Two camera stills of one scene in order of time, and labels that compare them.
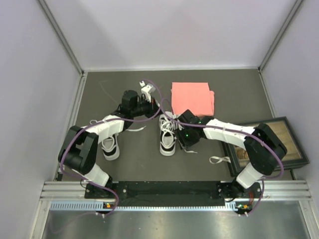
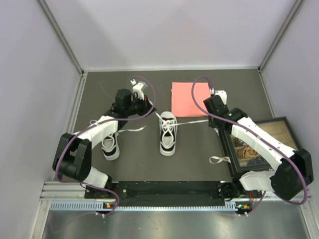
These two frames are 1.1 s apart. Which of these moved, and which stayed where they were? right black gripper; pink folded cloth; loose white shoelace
Moved: right black gripper
Stayed: loose white shoelace; pink folded cloth
